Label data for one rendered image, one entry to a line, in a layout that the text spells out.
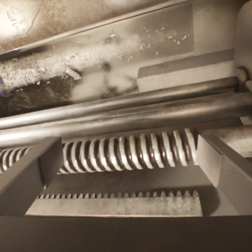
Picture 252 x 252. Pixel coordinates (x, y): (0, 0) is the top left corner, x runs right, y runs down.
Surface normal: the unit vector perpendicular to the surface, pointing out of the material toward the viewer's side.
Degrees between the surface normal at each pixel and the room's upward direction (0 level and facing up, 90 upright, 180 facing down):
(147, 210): 90
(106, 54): 0
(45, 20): 0
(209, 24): 0
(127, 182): 90
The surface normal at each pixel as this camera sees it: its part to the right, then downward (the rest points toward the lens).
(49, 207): -0.27, -0.75
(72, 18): -0.12, 0.65
